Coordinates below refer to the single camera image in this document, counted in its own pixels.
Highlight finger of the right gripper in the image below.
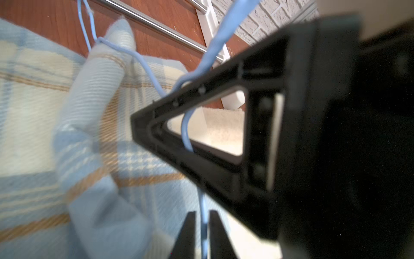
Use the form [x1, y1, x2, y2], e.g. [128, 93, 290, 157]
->
[131, 35, 288, 240]

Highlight beige wool scarf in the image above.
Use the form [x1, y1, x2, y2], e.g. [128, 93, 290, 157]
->
[188, 107, 282, 259]

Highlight blue wire hanger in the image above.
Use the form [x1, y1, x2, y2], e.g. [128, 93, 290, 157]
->
[77, 1, 259, 259]

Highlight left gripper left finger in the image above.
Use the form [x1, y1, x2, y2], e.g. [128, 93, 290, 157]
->
[168, 212, 196, 259]

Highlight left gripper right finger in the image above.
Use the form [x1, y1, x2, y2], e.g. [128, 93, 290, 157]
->
[209, 210, 237, 259]

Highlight metal clothes rack white joints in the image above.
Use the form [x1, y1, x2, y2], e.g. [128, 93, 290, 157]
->
[93, 0, 246, 110]

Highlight plaid blue cream scarf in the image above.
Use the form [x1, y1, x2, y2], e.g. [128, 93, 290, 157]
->
[1, 20, 199, 259]

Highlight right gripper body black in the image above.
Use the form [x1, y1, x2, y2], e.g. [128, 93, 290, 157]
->
[275, 14, 414, 259]

